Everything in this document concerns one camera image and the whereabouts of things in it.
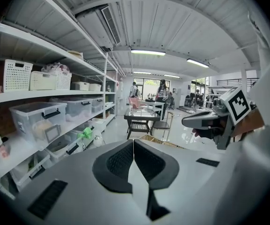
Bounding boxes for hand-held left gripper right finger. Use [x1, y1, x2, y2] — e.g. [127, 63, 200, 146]
[134, 139, 180, 190]

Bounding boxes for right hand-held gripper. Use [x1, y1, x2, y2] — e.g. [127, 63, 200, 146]
[181, 86, 252, 151]

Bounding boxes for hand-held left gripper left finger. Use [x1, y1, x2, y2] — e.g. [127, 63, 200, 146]
[92, 139, 135, 194]

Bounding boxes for person's right forearm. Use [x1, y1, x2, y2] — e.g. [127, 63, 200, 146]
[232, 108, 266, 142]

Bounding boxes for person's right hand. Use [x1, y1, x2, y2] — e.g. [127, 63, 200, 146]
[192, 127, 217, 140]

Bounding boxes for woven wicker basket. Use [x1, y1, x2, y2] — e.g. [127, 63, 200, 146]
[139, 134, 187, 150]

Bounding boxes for clear plastic bag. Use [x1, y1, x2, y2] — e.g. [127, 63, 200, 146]
[93, 130, 106, 147]

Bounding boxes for wooden chair dark seat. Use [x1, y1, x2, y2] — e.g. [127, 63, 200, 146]
[152, 111, 174, 141]

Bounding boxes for green plastic bag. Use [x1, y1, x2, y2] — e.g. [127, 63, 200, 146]
[77, 127, 94, 141]

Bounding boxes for white table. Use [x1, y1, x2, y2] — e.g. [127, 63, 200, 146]
[139, 99, 166, 121]

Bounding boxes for dark glass-top coffee table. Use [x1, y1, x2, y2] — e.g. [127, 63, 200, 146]
[124, 107, 161, 141]

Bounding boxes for dark metal railing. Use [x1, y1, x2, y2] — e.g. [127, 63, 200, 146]
[223, 78, 260, 87]

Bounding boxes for pink chair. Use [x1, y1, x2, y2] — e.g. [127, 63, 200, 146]
[128, 97, 144, 110]

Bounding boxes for person's white shirt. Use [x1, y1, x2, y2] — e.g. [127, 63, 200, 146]
[213, 8, 270, 225]

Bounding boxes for white storage box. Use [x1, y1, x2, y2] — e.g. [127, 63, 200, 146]
[71, 81, 90, 91]
[88, 83, 102, 92]

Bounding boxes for white lattice basket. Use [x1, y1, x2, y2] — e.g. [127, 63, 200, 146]
[55, 70, 73, 90]

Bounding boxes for white metal shelving unit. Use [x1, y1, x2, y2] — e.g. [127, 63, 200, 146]
[0, 0, 126, 200]

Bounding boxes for cream plastic basket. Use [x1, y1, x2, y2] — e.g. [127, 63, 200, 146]
[29, 71, 58, 91]

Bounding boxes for pink and white cloth bundle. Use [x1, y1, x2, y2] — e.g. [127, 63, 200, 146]
[41, 61, 70, 74]

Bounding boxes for beige woven hat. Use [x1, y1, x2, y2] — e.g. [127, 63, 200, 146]
[67, 50, 84, 60]

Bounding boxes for pink bottle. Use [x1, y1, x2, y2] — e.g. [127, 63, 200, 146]
[0, 128, 11, 158]

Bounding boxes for tall white perforated basket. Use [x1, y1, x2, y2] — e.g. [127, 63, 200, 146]
[3, 59, 34, 93]

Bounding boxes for ceiling air conditioner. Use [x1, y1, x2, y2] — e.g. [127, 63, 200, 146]
[74, 4, 122, 49]

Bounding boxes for small clear bin black handles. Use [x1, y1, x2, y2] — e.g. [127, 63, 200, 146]
[91, 97, 104, 113]

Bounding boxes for large clear bin black handles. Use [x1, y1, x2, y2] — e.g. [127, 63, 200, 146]
[9, 102, 68, 148]

